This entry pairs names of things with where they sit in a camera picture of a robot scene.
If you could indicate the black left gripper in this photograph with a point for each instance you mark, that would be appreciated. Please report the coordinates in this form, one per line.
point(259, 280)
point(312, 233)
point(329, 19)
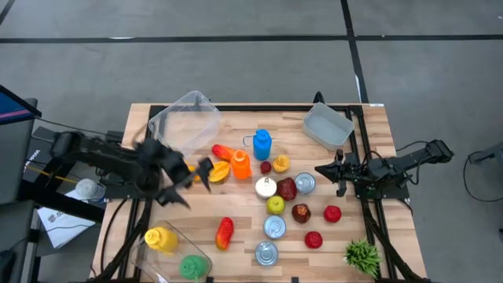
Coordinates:
point(169, 165)

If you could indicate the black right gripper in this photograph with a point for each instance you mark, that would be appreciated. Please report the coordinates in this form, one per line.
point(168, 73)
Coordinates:
point(355, 171)

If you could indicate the silver top tin can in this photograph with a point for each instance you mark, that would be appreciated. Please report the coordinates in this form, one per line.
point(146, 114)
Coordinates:
point(305, 183)

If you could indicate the yellow ridged toy fruit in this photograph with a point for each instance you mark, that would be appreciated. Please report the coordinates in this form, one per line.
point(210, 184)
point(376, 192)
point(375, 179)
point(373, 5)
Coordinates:
point(220, 171)

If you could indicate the red toy tomato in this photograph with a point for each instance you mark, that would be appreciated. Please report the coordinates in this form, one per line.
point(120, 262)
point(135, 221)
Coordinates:
point(313, 239)
point(333, 214)

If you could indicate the red orange toy mango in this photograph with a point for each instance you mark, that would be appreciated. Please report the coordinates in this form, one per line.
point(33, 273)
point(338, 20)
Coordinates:
point(224, 234)
point(222, 152)

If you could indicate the large dark red fruit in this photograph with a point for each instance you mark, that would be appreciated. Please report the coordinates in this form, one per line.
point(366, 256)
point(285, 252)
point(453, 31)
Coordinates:
point(287, 189)

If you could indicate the dark red brown apple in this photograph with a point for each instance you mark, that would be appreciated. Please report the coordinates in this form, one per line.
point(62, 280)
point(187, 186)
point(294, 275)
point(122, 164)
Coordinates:
point(301, 213)

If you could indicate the small yellow toy fruit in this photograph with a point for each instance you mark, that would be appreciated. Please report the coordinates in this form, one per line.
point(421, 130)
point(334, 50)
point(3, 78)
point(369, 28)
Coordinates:
point(281, 163)

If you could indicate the orange squeeze bottle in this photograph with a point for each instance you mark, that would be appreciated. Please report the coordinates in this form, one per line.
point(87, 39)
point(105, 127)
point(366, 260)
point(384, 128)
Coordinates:
point(240, 167)

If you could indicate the yellow squeeze bottle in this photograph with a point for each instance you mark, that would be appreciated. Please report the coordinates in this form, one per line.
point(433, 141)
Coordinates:
point(161, 239)

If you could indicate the small dark red plum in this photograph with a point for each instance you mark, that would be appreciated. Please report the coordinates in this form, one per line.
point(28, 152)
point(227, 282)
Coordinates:
point(266, 167)

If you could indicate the gold top tin can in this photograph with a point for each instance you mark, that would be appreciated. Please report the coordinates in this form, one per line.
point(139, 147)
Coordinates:
point(266, 187)

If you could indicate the blue squeeze bottle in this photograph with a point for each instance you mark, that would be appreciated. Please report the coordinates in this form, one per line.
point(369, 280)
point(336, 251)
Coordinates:
point(262, 147)

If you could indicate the green squeeze bottle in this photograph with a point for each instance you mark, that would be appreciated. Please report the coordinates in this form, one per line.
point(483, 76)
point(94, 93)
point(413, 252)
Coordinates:
point(193, 267)

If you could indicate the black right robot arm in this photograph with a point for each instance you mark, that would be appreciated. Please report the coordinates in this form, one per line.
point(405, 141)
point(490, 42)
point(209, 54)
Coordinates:
point(412, 157)

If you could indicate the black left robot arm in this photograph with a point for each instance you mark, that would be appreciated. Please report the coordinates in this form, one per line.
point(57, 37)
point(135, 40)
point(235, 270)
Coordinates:
point(98, 155)

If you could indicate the grey plastic bin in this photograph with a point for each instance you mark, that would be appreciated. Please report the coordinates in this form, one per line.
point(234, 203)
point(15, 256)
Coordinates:
point(328, 127)

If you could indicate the clear plastic bin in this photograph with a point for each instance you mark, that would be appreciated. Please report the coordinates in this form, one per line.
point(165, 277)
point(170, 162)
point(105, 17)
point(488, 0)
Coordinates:
point(188, 122)
point(184, 243)

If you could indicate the green toy apple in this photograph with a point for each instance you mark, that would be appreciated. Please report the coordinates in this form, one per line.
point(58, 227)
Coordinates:
point(276, 204)

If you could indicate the red label tin can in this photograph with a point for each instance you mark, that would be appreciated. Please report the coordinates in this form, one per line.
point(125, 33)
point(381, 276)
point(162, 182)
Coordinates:
point(274, 227)

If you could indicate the small green potted plant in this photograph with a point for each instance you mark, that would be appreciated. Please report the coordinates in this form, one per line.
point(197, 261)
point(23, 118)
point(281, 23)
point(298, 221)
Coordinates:
point(362, 257)

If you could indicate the white plastic bottle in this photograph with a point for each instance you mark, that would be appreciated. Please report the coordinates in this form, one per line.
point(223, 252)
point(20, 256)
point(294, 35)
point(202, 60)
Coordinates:
point(88, 188)

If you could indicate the green label tuna can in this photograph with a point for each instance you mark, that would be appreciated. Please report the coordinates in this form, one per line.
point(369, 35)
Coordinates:
point(266, 253)

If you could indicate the black equipment stand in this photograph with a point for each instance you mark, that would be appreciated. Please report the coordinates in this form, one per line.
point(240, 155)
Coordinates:
point(63, 202)

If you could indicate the white paper sheet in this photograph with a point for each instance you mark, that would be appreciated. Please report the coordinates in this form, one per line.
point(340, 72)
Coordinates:
point(59, 232)

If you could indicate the grey floor object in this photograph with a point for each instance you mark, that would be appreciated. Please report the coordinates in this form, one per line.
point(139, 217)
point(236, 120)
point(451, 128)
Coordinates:
point(491, 153)

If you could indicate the grey cart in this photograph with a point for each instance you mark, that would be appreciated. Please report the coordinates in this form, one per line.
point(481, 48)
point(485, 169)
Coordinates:
point(15, 157)

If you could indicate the blue screen computer monitor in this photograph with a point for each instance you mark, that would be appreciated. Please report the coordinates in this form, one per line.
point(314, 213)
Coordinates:
point(13, 108)

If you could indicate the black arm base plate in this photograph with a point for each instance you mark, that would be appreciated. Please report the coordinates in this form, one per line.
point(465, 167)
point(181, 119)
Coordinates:
point(118, 192)
point(393, 192)

